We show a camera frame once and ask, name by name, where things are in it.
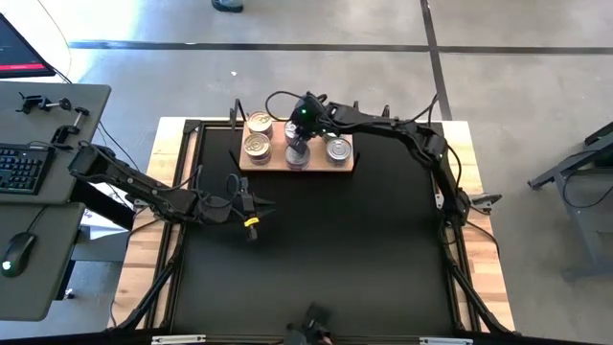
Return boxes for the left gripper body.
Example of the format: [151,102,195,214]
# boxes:
[210,176,259,242]

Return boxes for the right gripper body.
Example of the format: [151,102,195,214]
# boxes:
[289,95,331,138]

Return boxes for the red albacore tuna can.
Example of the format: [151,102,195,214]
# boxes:
[284,143,311,172]
[283,119,301,145]

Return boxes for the pink and blue seafood can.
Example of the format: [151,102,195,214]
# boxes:
[242,132,273,167]
[246,109,275,139]

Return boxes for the black table mat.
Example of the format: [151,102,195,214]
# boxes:
[171,125,454,336]

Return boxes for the black desk foot beam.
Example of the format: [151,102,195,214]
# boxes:
[70,177,136,231]

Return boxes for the white paper sheet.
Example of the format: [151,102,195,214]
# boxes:
[76,170,140,241]

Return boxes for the person's foot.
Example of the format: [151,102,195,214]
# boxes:
[210,0,245,14]

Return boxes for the black C-clamp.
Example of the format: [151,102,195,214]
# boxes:
[50,105,91,147]

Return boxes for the grey desk top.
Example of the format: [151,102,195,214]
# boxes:
[0,200,87,322]
[0,80,113,207]

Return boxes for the black backlit keyboard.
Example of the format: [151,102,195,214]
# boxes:
[0,143,56,196]

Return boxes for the black computer mouse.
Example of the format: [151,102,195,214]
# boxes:
[0,232,37,279]

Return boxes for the black clamp with knob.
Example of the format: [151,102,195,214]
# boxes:
[16,92,73,115]

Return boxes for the black computer monitor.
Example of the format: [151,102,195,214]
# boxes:
[0,11,57,80]

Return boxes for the dark grey cart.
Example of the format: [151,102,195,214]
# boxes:
[526,122,613,284]

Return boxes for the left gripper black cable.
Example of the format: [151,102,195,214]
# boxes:
[223,172,243,196]

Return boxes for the silver metal bracket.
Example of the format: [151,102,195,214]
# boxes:
[151,333,207,345]
[419,336,474,345]

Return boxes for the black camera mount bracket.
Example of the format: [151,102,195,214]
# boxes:
[466,191,503,215]

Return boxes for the black table cable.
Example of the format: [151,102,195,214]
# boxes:
[466,220,502,258]

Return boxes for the thin yellow cable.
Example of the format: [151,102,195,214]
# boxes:
[35,0,73,78]

